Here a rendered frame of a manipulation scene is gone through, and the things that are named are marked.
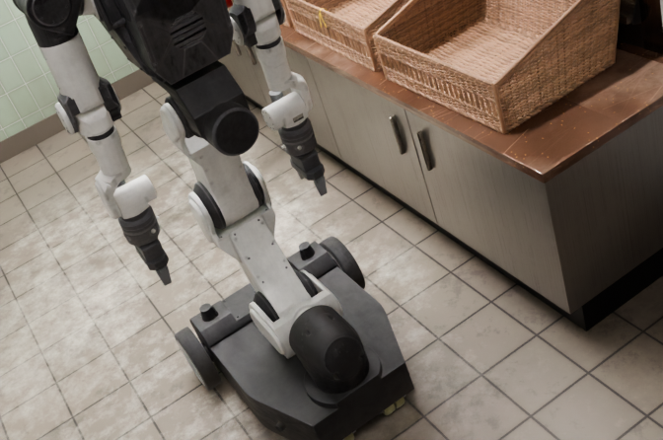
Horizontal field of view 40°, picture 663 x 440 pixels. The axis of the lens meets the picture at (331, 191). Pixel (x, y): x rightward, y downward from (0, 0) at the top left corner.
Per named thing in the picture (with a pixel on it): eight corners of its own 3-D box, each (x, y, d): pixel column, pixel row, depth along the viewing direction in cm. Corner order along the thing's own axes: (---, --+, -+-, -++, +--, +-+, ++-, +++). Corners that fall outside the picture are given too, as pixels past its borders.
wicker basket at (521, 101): (501, 9, 289) (485, -73, 274) (638, 50, 245) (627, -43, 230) (382, 79, 274) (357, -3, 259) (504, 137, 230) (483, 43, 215)
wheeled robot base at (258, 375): (452, 376, 246) (424, 287, 227) (294, 489, 231) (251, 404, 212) (334, 273, 296) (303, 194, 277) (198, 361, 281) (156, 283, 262)
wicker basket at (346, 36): (402, -27, 335) (383, -98, 320) (497, 6, 291) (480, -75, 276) (292, 32, 322) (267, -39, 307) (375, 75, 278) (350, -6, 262)
